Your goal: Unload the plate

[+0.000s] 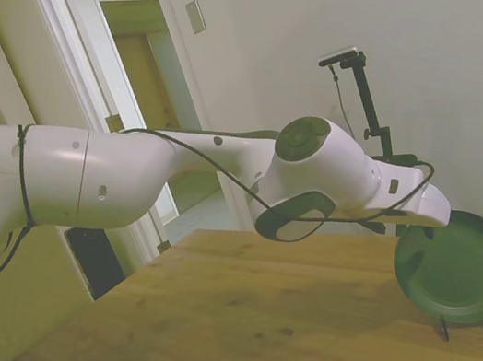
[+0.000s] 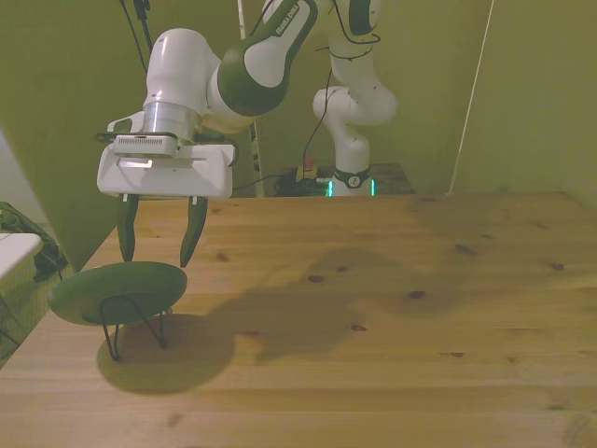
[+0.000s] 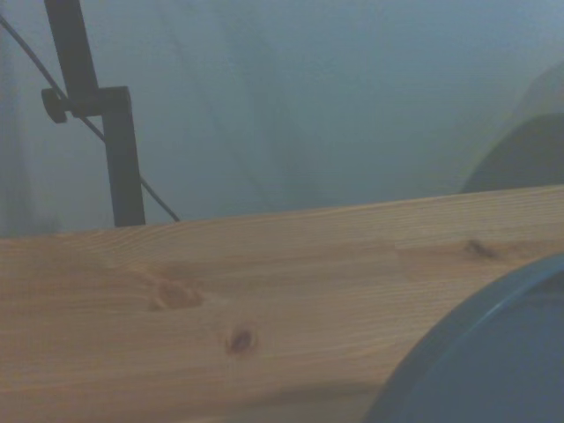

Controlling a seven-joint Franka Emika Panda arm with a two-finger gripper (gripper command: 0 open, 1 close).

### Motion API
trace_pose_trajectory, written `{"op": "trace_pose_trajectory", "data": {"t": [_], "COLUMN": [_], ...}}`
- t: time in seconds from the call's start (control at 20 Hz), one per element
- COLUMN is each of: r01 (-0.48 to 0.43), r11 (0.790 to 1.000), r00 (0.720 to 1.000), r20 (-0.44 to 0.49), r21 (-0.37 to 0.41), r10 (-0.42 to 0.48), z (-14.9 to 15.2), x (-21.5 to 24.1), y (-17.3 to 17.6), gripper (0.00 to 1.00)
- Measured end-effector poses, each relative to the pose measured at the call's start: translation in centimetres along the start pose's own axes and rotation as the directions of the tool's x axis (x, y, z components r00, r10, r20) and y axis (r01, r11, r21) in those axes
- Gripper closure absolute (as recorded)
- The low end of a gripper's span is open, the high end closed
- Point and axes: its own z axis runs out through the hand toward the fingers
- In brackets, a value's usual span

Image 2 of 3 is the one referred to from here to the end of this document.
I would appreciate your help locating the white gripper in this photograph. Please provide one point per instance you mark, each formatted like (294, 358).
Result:
(168, 177)

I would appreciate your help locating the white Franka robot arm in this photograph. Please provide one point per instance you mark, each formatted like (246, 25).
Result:
(182, 70)

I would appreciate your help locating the green round plate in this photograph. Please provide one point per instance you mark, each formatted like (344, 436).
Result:
(121, 287)

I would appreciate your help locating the white vertical pole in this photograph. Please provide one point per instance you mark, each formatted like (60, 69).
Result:
(256, 158)

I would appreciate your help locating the white side table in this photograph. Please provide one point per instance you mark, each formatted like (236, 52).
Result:
(14, 249)

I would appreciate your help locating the red emergency stop button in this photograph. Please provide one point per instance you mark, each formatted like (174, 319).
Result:
(308, 163)

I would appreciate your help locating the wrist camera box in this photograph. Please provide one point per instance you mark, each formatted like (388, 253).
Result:
(144, 145)

